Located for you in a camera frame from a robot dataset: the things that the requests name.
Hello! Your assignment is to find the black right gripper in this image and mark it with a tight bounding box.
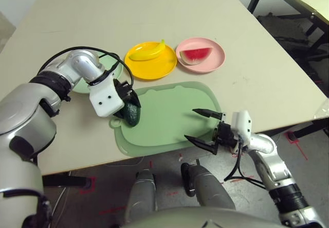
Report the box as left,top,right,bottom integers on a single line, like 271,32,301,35
184,108,239,154

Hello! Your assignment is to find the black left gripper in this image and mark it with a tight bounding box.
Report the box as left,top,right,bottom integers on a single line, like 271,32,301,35
113,78,141,119

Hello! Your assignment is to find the dark green toy avocado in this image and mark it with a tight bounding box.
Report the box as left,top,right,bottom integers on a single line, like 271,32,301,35
120,101,141,127

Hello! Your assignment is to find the yellow toy banana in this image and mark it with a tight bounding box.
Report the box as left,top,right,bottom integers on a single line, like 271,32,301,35
127,39,167,61

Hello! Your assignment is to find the toy watermelon slice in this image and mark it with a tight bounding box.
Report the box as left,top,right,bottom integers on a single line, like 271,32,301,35
179,47,213,66

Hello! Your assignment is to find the green silicone cutting mat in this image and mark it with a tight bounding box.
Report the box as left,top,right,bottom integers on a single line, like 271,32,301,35
109,81,223,157

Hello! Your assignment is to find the mint green round plate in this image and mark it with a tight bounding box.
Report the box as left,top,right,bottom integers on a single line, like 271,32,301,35
70,54,124,95

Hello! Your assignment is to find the yellow round plate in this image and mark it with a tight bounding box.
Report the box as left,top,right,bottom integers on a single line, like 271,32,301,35
124,41,178,80

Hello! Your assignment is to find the grey robot right leg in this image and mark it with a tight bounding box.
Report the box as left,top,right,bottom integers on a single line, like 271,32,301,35
180,162,236,211

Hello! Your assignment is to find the grey robot leg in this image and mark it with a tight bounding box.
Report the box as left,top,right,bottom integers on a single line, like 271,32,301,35
180,162,236,211
127,170,157,218

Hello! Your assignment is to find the pink round plate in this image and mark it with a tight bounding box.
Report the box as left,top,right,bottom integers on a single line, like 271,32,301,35
175,38,226,74

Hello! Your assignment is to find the grey robot left leg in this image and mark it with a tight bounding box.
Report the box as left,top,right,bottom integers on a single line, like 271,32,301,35
127,170,157,218

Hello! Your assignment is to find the grey robot torso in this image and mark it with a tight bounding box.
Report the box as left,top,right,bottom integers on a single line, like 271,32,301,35
120,207,283,228

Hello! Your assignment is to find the black table foot bar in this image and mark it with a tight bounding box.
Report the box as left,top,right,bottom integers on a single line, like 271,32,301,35
272,121,329,141
42,173,93,189

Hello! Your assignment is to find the black rough floor mat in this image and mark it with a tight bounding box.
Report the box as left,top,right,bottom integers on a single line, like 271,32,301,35
257,13,329,95

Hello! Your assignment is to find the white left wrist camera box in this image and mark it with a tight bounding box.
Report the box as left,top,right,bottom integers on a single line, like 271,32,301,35
89,73,124,117

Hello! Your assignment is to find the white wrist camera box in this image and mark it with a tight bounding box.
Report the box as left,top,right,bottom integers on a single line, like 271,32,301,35
230,110,252,139
89,73,124,117

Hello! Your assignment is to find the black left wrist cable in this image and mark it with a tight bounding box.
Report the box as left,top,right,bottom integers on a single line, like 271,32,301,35
38,46,134,90

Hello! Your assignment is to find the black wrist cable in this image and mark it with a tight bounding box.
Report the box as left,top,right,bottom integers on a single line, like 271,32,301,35
224,137,268,189
38,46,134,90

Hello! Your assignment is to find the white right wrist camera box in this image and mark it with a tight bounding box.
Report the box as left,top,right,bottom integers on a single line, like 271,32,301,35
230,110,252,139

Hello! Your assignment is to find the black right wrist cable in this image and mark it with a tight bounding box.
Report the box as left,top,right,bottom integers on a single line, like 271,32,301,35
224,137,268,189

